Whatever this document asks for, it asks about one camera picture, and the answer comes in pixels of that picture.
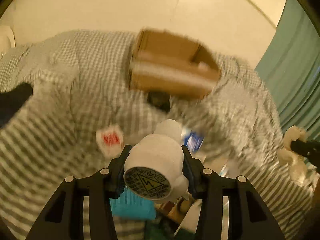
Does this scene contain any teal blister pack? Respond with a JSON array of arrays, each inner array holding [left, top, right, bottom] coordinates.
[[110, 187, 156, 220]]

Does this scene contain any red white sachet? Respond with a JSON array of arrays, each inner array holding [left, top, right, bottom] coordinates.
[[96, 125, 124, 158]]

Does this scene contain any blue white packet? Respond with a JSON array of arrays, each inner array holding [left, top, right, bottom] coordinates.
[[181, 127, 204, 153]]

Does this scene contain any white plug adapter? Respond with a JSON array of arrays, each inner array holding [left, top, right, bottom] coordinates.
[[124, 119, 189, 203]]

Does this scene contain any small black object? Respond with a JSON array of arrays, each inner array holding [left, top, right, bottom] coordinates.
[[147, 91, 170, 113]]

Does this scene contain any teal curtain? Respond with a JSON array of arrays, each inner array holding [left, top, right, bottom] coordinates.
[[255, 0, 319, 141]]

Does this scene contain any grey checked bed quilt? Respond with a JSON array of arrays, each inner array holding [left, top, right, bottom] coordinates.
[[1, 31, 312, 239]]

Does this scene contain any brown cardboard box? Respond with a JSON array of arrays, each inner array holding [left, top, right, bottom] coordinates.
[[129, 28, 221, 99]]

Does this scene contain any white tufted headboard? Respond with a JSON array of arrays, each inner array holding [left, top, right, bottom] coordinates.
[[0, 25, 16, 57]]

